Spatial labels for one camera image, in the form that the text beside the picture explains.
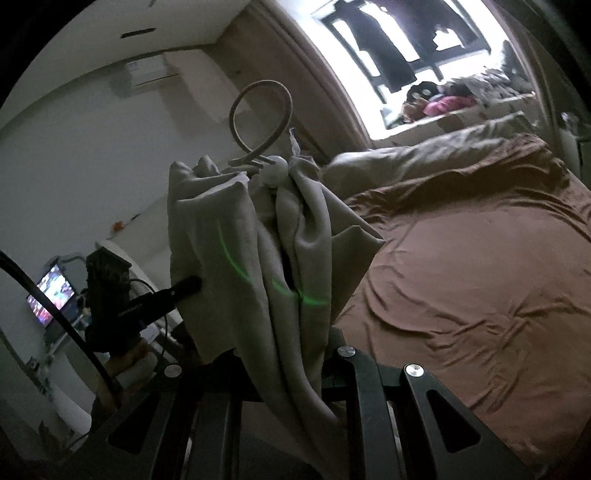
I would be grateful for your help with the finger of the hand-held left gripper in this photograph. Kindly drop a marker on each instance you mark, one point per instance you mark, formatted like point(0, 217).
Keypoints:
point(187, 288)

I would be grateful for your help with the white desk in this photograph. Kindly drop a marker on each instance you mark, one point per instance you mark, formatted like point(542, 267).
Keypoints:
point(60, 369)

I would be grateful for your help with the pile of clothes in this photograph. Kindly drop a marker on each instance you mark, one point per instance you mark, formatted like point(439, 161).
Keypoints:
point(489, 83)

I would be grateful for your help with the bright window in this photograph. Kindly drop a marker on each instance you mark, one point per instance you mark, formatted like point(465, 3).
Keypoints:
point(452, 55)

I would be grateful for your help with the grey beige pillow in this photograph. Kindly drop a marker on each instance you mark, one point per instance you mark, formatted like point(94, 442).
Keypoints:
point(415, 152)

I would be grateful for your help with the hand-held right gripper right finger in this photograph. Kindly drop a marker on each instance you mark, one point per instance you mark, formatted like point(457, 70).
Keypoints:
point(369, 415)

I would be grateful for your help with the pink cloth item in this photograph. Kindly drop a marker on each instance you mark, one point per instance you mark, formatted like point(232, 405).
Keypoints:
point(445, 106)

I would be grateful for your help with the brown bed sheet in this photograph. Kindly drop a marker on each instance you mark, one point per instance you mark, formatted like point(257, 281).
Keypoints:
point(461, 277)

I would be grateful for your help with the white air conditioner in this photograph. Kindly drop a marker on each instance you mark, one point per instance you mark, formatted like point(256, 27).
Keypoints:
point(150, 69)

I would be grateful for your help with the lit screen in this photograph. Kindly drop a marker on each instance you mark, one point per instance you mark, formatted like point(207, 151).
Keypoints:
point(51, 295)

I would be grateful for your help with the beige clothes hanger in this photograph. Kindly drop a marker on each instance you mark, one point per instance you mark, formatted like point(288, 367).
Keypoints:
point(274, 170)

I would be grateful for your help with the beige large garment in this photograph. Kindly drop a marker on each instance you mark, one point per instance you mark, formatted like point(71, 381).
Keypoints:
point(240, 277)

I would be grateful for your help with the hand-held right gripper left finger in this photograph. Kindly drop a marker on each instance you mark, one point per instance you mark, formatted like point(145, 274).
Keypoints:
point(217, 415)

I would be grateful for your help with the small orange object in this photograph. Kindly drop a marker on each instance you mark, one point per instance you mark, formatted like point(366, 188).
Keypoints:
point(118, 226)

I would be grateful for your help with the dark hanging clothes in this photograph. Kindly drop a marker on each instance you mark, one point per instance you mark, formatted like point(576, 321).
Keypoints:
point(388, 41)

